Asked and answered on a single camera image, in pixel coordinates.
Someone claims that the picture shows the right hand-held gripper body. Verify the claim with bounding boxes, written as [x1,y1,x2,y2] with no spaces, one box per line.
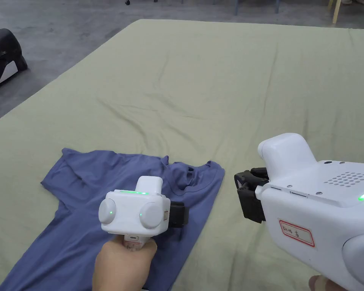
[236,133,364,291]

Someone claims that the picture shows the blue shirt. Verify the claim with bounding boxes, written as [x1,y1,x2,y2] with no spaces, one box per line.
[0,147,226,291]

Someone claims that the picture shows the bed with pale green sheet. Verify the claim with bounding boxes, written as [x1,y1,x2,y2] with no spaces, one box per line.
[0,19,364,291]

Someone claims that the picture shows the black and white robot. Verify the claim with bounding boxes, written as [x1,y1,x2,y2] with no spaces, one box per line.
[0,28,29,95]

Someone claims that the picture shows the person's right hand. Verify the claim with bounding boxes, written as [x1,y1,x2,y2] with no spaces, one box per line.
[309,266,332,291]

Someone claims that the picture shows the pale wooden stand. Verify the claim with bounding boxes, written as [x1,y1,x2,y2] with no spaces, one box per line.
[327,0,342,25]

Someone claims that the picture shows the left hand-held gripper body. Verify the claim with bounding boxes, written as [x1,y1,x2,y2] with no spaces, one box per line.
[98,175,190,252]

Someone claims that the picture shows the person's left hand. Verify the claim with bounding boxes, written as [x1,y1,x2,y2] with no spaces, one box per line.
[92,235,158,291]

